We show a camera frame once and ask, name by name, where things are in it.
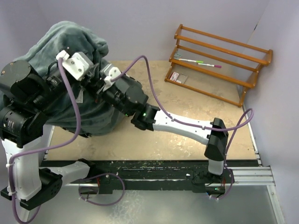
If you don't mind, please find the zebra print pillowcase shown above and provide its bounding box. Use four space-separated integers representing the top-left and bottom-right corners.
0 20 124 138

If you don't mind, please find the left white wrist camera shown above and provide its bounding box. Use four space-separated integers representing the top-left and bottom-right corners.
56 50 93 81

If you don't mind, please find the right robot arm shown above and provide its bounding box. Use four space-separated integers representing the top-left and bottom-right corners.
97 74 228 182

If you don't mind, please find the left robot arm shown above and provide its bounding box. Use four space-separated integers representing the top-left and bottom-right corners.
0 59 96 210

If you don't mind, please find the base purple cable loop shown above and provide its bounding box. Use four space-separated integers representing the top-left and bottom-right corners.
78 172 126 206

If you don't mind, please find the green capped white marker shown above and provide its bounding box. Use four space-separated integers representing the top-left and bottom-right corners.
178 58 204 63

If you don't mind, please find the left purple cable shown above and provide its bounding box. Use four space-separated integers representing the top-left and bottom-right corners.
6 57 82 223

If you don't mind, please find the wooden tiered rack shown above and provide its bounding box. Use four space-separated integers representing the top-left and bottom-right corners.
164 23 273 108

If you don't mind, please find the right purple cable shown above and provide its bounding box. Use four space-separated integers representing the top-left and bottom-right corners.
111 55 255 201

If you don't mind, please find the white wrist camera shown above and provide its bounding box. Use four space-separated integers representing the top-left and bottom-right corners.
56 50 93 81
100 63 121 92

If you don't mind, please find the pink capped white marker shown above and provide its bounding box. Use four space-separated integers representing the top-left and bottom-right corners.
197 63 222 68

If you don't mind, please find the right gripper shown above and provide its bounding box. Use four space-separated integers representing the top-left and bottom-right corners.
85 76 133 116

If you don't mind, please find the red and white card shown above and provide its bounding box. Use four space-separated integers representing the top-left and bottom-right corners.
170 72 179 82

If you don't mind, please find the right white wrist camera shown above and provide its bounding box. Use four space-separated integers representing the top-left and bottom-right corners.
100 63 121 92

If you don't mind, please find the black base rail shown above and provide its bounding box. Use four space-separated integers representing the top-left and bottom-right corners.
39 159 234 195

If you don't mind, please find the aluminium frame rail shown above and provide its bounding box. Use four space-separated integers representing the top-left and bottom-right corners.
233 105 285 224

